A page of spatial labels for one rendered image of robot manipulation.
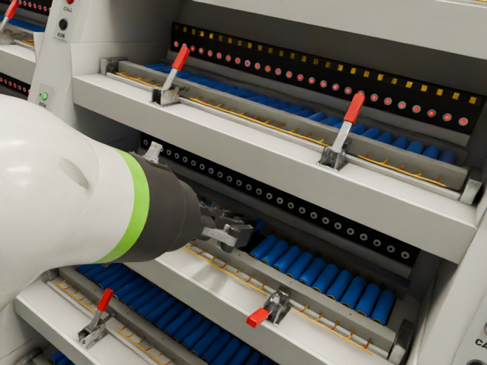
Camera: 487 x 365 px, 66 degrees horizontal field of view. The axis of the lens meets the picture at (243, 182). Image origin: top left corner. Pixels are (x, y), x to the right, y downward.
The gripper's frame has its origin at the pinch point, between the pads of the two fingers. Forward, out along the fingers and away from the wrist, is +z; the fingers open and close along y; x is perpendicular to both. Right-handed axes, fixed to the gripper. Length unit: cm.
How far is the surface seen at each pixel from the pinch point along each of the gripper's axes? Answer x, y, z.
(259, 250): 2.3, -3.7, 3.4
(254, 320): 6.9, -10.8, -10.1
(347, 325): 4.9, -18.9, 0.1
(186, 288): 10.3, 1.5, -3.5
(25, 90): -5, 70, 9
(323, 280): 1.9, -13.6, 3.9
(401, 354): 4.6, -25.3, -0.7
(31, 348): 42, 34, 8
